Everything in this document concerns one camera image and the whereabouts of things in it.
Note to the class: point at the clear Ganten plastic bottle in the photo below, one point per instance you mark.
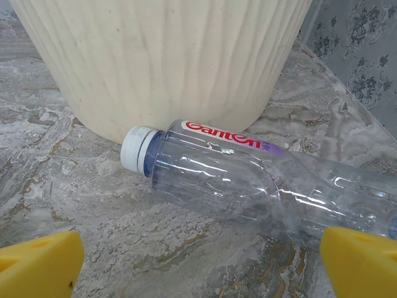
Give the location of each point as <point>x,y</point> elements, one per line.
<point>217,180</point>

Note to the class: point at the cream ribbed plastic bin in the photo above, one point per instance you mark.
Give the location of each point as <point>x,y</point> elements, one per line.
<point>155,62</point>

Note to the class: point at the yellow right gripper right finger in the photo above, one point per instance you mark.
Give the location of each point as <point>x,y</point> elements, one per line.
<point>363,267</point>

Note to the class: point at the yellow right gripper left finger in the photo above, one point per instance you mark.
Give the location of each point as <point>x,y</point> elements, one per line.
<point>37,267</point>

